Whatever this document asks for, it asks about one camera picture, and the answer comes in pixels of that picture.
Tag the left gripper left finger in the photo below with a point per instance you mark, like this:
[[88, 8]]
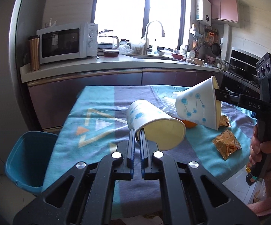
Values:
[[125, 169]]

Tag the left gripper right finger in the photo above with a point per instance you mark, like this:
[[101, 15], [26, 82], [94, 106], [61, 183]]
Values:
[[147, 148]]

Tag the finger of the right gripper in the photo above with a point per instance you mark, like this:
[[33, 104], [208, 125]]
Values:
[[230, 99], [225, 93]]

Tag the paper cup with blue dots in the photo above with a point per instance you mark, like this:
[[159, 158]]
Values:
[[198, 104]]

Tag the gold foil snack wrapper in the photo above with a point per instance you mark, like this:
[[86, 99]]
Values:
[[226, 143]]

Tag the teal plastic trash bin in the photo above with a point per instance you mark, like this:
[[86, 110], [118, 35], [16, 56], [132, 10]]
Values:
[[28, 160]]

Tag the person's right hand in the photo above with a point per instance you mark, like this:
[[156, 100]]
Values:
[[258, 149]]

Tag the black frying pan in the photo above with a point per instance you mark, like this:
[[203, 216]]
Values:
[[216, 49]]

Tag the orange peel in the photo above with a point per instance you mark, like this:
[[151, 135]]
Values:
[[189, 124]]

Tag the blue patterned tablecloth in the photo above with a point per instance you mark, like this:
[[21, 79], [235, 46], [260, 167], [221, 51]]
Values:
[[92, 132]]

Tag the red bowl on counter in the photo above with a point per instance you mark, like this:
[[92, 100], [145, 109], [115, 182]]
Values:
[[177, 56]]

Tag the dark brown counter cabinets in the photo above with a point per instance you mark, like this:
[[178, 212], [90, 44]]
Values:
[[54, 98]]

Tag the dark red food container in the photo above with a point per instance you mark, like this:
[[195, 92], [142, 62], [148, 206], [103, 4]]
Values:
[[111, 53]]

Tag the glass electric kettle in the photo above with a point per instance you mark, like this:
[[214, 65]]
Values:
[[107, 40]]

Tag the white microwave oven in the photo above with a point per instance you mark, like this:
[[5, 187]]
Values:
[[67, 42]]

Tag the copper travel mug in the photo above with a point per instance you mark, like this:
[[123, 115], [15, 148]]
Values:
[[33, 42]]

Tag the pink wall cabinet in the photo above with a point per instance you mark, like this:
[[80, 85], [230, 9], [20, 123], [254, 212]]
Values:
[[225, 11]]

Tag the white wall water heater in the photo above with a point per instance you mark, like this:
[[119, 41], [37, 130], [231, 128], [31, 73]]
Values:
[[204, 12]]

